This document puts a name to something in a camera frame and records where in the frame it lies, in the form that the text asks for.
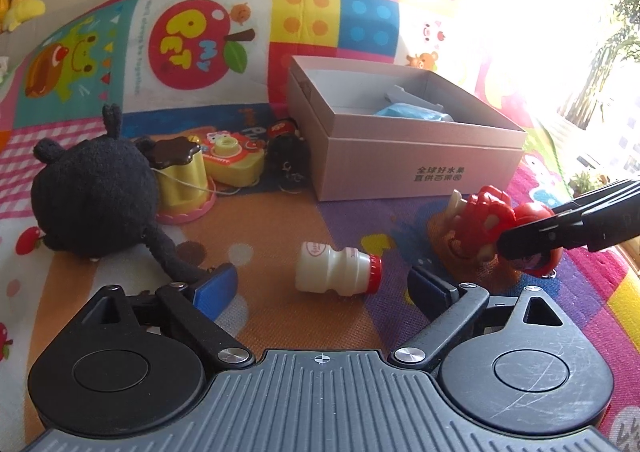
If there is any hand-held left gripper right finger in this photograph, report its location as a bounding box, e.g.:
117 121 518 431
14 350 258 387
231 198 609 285
387 264 571 375

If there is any yellow green plush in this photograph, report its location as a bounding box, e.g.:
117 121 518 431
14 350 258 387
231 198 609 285
2 0 47 32

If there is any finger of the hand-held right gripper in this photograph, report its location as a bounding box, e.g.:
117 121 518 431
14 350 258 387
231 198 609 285
552 178 640 216
496 212 606 263

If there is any yellow toy camera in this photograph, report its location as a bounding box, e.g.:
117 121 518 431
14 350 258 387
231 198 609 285
187 129 266 191

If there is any green houseplant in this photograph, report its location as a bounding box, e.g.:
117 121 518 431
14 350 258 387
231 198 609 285
570 0 640 133

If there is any colourful printed play mat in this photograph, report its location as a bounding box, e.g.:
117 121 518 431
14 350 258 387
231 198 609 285
0 0 640 452

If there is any yellow pudding toy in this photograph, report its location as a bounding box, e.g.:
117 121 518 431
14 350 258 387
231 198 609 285
142 136 217 226

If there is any white bottle red cap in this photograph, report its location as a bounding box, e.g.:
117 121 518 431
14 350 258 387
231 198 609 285
294 240 384 296

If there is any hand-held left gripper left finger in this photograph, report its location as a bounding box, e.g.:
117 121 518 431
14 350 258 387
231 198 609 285
75 262 256 371

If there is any pink cardboard box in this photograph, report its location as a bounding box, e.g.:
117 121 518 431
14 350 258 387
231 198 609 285
286 54 529 203

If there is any red toy figure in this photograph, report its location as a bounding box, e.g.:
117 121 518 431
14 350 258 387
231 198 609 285
445 184 563 278

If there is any black red keychain figurine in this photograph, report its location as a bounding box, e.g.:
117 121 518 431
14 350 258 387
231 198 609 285
265 117 312 194

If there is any white plastic frame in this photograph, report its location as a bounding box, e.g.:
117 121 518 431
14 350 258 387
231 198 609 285
384 84 446 113

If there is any small potted plant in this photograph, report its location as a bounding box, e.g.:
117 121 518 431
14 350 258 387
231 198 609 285
570 171 609 196

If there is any black plush toy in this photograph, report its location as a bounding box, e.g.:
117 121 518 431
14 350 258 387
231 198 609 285
30 103 211 284

